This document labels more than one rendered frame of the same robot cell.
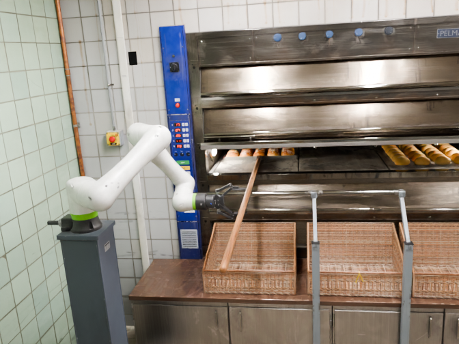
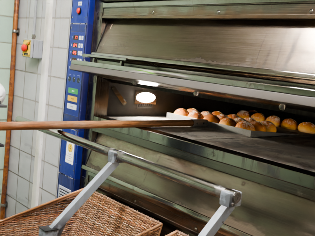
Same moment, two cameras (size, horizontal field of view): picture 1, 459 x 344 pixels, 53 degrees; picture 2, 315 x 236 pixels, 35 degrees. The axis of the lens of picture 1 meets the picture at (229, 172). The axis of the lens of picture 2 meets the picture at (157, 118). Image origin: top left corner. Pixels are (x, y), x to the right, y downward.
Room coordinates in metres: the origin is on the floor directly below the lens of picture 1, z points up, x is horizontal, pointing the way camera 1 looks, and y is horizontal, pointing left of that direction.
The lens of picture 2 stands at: (1.41, -1.56, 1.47)
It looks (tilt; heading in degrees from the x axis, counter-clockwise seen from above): 7 degrees down; 40
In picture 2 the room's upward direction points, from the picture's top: 6 degrees clockwise
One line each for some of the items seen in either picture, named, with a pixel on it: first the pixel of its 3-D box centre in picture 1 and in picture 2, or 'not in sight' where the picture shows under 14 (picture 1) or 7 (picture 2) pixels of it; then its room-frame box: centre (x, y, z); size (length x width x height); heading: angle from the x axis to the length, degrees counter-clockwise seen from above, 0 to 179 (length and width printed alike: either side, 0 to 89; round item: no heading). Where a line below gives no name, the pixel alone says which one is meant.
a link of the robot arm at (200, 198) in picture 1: (202, 201); not in sight; (2.40, 0.16, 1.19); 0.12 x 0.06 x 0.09; 171
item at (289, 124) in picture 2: not in sight; (289, 123); (3.85, -0.42, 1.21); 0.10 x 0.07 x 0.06; 82
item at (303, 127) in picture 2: not in sight; (307, 127); (3.83, -0.52, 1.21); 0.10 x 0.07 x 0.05; 85
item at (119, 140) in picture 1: (115, 138); (32, 48); (3.06, 0.75, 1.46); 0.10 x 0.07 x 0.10; 81
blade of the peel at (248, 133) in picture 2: (261, 152); (230, 122); (3.53, -0.26, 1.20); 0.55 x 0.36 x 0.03; 81
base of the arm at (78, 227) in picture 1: (74, 222); not in sight; (2.09, 0.75, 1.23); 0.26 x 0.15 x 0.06; 80
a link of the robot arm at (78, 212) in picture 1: (83, 197); not in sight; (2.07, 0.69, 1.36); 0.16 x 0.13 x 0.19; 45
